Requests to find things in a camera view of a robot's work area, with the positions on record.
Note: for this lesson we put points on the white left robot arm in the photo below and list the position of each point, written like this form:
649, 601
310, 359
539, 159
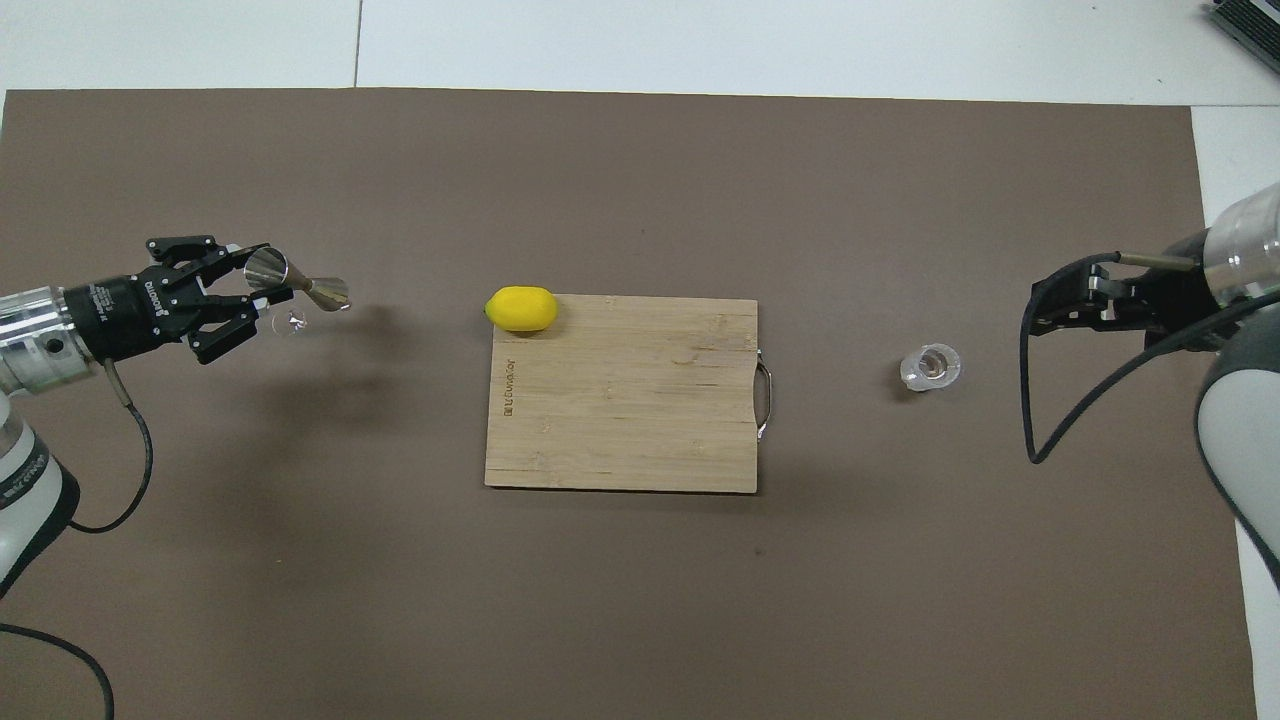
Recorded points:
30, 340

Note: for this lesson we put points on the bamboo cutting board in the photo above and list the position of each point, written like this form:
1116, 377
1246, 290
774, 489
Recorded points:
620, 420

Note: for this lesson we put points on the yellow lemon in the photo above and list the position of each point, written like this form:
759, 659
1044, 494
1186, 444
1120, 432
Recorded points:
520, 308

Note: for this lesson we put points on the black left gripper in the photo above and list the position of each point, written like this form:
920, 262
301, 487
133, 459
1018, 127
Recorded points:
130, 312

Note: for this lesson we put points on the grey ribbed device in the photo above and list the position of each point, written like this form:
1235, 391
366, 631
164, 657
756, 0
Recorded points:
1250, 25

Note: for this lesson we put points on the small clear glass cup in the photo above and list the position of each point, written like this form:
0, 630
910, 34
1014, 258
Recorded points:
930, 367

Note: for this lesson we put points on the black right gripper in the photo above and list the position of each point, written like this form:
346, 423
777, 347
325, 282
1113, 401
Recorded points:
1175, 295

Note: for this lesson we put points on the steel double jigger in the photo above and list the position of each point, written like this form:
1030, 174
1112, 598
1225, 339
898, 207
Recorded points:
268, 268

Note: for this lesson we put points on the brown table mat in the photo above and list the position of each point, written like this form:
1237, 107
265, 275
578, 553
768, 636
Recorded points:
640, 600

